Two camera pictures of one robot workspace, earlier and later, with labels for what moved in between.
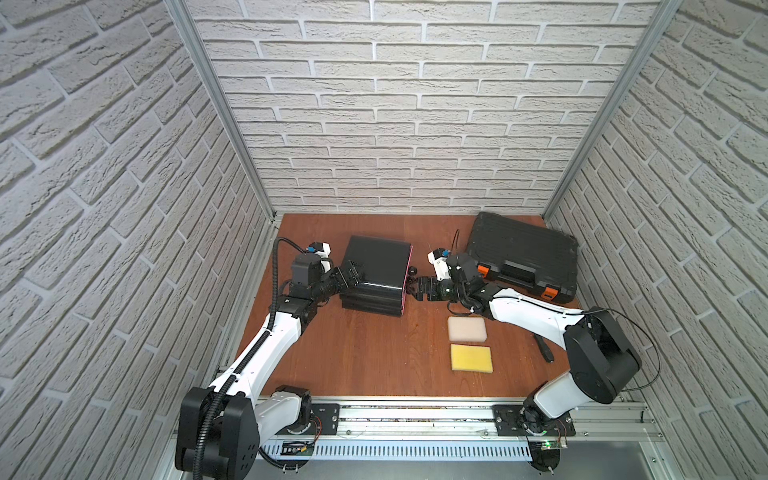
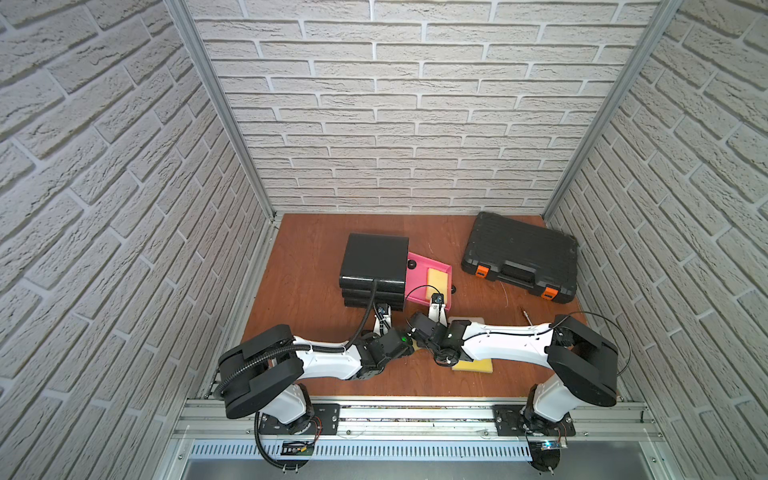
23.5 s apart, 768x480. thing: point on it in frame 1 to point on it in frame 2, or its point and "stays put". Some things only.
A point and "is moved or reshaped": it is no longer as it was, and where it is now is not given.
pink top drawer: x=406 y=278 is moved or reshaped
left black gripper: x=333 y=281 to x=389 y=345
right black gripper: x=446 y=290 to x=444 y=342
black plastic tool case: x=512 y=254 stays put
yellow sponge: x=474 y=358 stays put
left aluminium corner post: x=184 y=13 stays put
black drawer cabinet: x=385 y=262 stays put
